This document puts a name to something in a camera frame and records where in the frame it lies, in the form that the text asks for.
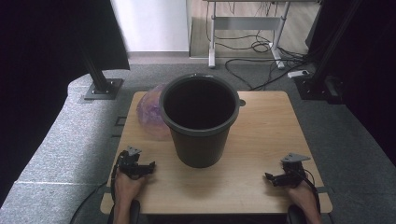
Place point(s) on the white power strip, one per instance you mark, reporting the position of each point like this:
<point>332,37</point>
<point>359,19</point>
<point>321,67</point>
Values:
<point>298,73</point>

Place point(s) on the dark floor outlet frame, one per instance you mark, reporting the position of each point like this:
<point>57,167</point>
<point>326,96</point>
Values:
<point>116,121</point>

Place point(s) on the black curtain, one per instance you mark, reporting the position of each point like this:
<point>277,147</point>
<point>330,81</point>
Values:
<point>373,77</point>
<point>40,62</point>

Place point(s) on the black trash bin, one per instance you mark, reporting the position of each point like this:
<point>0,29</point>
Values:
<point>199,151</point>

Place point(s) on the person's right hand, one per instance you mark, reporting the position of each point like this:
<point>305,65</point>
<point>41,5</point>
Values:
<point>305,199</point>

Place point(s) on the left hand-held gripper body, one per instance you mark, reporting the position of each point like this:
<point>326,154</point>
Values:
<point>129,165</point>

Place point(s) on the black metal stand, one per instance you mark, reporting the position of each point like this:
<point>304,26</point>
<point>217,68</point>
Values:
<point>323,77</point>
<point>101,85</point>

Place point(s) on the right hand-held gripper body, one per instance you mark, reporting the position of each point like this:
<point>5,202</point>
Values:
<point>294,174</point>

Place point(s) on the person's left hand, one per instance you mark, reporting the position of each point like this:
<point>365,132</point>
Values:
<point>126,189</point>

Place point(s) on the purple plastic bag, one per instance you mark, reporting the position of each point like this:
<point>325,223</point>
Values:
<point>149,113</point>

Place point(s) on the round grey table grommet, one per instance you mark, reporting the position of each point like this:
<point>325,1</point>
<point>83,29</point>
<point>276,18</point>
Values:
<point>242,102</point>

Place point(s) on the white desk frame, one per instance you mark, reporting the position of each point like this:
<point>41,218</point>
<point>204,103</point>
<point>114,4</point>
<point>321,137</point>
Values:
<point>246,23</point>

